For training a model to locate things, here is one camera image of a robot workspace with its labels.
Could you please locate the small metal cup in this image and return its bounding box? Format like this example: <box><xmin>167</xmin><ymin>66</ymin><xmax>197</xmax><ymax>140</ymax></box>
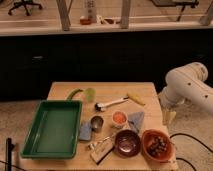
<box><xmin>91</xmin><ymin>116</ymin><xmax>104</xmax><ymax>133</ymax></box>

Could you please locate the black office chair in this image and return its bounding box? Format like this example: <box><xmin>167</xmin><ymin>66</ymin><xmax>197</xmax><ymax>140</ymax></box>
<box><xmin>8</xmin><ymin>0</ymin><xmax>43</xmax><ymax>16</ymax></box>

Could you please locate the blue triangular cloth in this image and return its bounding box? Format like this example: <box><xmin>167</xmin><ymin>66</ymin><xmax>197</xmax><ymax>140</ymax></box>
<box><xmin>128</xmin><ymin>112</ymin><xmax>144</xmax><ymax>133</ymax></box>

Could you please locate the purple bowl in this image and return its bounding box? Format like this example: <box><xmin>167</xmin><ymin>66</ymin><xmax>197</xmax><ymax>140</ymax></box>
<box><xmin>114</xmin><ymin>129</ymin><xmax>141</xmax><ymax>158</ymax></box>

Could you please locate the metal fork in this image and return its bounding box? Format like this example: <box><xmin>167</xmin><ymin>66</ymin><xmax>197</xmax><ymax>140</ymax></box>
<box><xmin>87</xmin><ymin>136</ymin><xmax>114</xmax><ymax>150</ymax></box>

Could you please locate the green plastic tray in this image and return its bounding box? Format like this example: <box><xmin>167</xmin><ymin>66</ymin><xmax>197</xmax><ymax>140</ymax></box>
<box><xmin>21</xmin><ymin>100</ymin><xmax>82</xmax><ymax>159</ymax></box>

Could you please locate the orange bowl with nuts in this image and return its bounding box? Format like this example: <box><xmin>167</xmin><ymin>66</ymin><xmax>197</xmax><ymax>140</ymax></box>
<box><xmin>141</xmin><ymin>129</ymin><xmax>174</xmax><ymax>163</ymax></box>

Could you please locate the black cable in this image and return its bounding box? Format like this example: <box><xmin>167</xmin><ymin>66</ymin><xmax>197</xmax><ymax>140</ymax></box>
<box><xmin>169</xmin><ymin>132</ymin><xmax>213</xmax><ymax>171</ymax></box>

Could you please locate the small white orange cup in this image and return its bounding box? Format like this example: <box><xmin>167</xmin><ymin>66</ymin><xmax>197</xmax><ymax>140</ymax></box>
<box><xmin>112</xmin><ymin>111</ymin><xmax>127</xmax><ymax>128</ymax></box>

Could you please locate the red white bottle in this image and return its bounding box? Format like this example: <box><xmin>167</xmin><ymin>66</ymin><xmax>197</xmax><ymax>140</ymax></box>
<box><xmin>80</xmin><ymin>0</ymin><xmax>97</xmax><ymax>25</ymax></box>

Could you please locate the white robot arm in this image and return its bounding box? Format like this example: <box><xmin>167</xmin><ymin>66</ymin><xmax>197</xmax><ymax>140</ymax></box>
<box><xmin>158</xmin><ymin>62</ymin><xmax>213</xmax><ymax>125</ymax></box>

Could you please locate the black stand post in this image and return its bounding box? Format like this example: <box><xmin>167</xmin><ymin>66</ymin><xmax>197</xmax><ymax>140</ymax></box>
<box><xmin>5</xmin><ymin>138</ymin><xmax>14</xmax><ymax>171</ymax></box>

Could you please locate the blue sponge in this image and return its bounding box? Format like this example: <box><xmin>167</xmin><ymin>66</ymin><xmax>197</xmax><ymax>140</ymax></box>
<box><xmin>79</xmin><ymin>121</ymin><xmax>92</xmax><ymax>141</ymax></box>

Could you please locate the white handled dish brush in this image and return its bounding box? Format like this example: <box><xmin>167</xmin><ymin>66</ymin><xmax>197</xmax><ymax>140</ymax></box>
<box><xmin>94</xmin><ymin>97</ymin><xmax>128</xmax><ymax>112</ymax></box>

